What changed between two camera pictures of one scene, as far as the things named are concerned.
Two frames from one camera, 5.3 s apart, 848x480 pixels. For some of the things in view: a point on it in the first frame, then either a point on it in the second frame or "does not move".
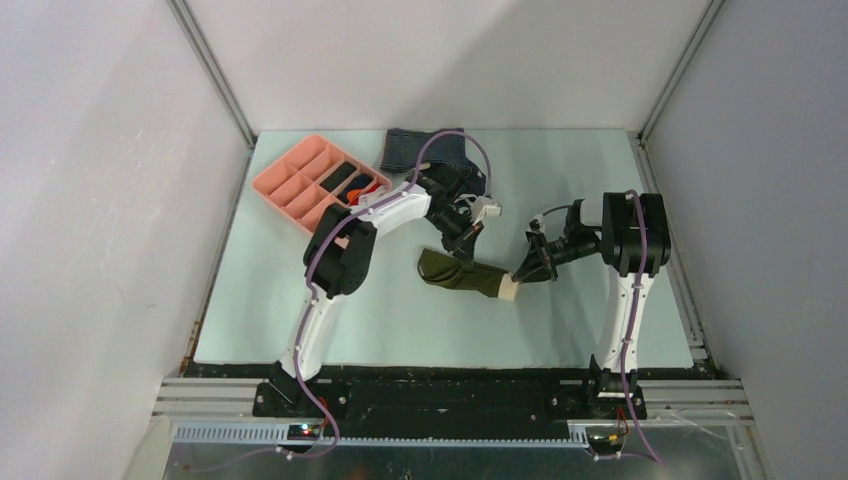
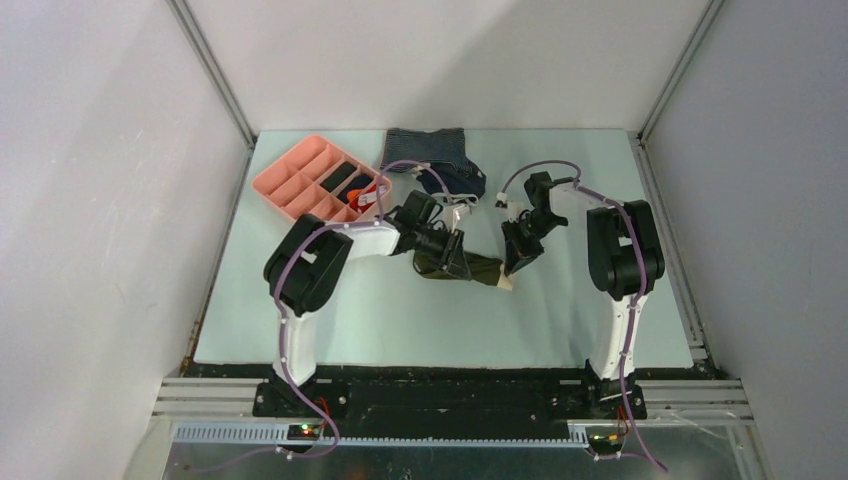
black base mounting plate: (454, 395) does not move
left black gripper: (464, 251) -> (451, 241)
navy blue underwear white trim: (473, 179) does not move
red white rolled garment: (365, 197) does not move
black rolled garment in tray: (337, 176) does not move
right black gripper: (538, 263) -> (518, 254)
